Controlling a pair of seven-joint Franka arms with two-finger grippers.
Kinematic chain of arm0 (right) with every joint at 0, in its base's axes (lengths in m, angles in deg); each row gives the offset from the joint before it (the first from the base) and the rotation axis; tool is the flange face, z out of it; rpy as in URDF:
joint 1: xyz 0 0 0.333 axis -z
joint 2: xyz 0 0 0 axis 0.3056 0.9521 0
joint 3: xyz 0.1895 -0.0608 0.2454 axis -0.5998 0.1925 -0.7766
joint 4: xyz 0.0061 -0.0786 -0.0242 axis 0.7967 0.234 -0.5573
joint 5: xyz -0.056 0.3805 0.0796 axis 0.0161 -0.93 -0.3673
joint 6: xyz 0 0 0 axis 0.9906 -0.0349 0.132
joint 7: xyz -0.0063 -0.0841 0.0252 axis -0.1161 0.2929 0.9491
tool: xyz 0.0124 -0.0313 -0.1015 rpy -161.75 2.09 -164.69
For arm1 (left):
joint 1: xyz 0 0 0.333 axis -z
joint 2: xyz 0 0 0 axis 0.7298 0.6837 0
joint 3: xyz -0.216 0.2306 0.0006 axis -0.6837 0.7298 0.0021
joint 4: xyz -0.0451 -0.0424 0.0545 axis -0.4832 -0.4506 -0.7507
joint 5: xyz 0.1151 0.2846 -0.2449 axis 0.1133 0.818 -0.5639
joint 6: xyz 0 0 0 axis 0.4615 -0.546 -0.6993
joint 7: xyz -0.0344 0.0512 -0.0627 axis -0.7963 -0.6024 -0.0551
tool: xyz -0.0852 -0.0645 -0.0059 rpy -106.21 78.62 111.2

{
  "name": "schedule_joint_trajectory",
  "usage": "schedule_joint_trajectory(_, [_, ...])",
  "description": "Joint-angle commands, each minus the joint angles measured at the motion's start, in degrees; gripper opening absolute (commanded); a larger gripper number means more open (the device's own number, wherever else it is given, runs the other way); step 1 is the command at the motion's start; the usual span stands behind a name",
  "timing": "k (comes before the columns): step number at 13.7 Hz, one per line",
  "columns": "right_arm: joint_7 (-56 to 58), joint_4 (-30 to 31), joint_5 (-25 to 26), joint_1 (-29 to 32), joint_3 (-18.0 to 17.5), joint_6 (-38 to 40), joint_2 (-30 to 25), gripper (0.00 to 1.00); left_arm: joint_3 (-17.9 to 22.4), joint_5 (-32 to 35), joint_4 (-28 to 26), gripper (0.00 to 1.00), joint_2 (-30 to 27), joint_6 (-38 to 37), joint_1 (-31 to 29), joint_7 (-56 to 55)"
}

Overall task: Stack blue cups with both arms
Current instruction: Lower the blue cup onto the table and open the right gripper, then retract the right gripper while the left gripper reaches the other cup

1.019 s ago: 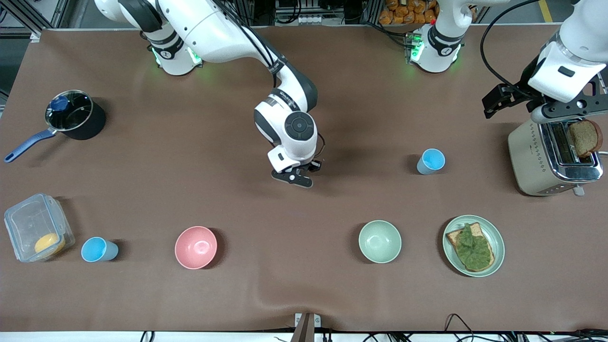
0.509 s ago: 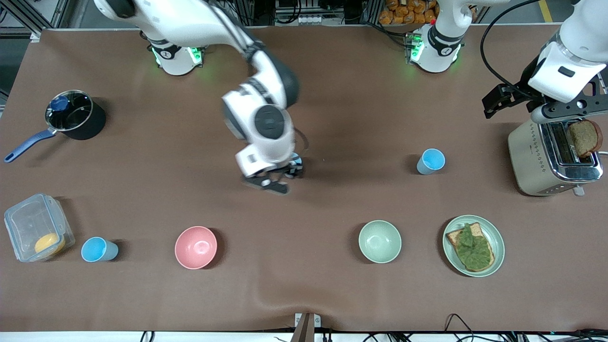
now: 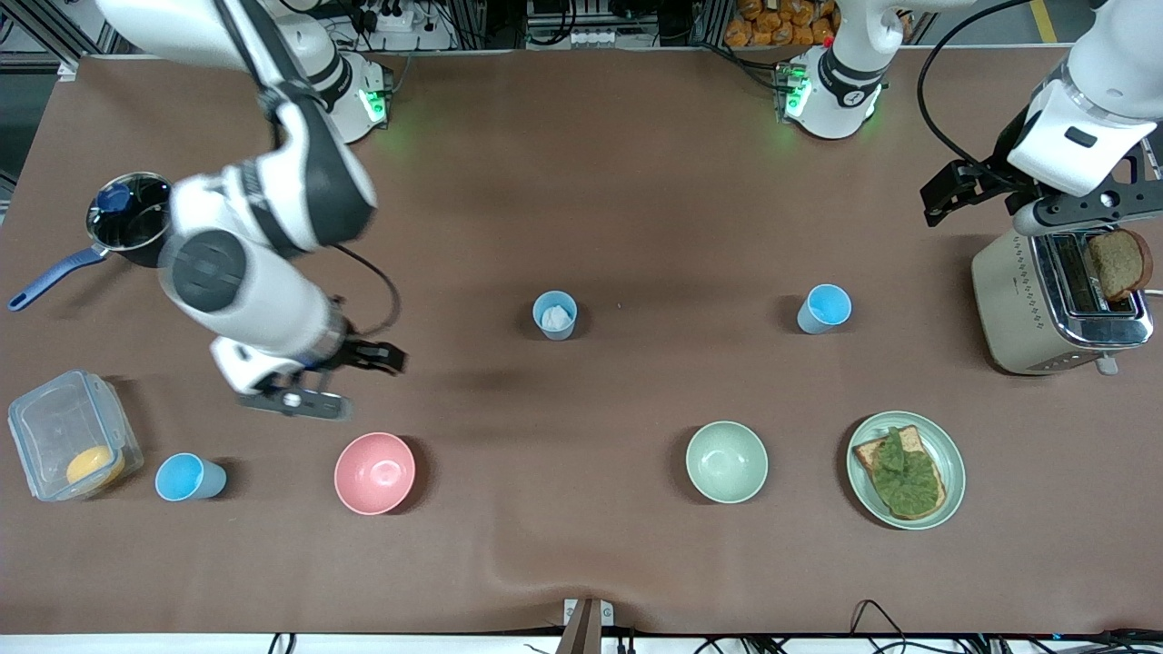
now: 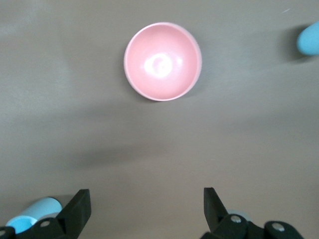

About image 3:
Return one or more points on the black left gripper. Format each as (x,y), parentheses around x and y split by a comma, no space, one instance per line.
(992,178)

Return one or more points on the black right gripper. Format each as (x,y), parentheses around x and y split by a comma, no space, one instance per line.
(355,352)

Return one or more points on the bright blue plastic cup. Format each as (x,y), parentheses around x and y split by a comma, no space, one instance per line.
(186,478)
(825,309)

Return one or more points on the pale blue cup with paper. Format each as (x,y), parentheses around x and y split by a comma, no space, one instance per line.
(554,318)

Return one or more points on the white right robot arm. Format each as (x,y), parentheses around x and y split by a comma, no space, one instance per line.
(263,300)

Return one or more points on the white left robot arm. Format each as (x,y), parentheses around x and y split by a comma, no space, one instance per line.
(836,100)

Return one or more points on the pink bowl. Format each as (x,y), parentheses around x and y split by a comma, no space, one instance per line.
(374,472)

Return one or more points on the beige metal toaster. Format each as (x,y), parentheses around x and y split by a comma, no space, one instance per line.
(1008,300)

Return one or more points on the brown bread slice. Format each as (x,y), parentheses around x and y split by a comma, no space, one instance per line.
(1119,265)

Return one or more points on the bag of orange snacks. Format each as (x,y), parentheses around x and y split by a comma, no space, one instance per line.
(772,23)

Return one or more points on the brown table cover mat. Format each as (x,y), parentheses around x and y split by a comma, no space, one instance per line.
(581,182)

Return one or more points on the pale green plate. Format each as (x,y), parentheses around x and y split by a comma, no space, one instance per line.
(952,463)

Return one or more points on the toast slice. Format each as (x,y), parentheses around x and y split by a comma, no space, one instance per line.
(869,451)

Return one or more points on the green lettuce leaf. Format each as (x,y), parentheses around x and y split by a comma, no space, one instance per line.
(909,477)

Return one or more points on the yellow round food piece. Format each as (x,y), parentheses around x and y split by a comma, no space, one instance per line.
(94,466)

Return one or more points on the small blue round object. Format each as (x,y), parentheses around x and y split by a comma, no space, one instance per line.
(114,198)

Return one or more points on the clear plastic lidded container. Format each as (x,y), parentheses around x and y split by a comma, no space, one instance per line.
(54,427)

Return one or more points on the white power strip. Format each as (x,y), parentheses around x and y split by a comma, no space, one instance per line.
(395,18)

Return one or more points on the pale green bowl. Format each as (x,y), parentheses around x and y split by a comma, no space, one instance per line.
(727,461)

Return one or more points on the white connector block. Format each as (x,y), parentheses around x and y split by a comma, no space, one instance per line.
(600,39)

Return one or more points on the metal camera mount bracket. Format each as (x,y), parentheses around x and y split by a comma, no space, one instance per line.
(581,627)

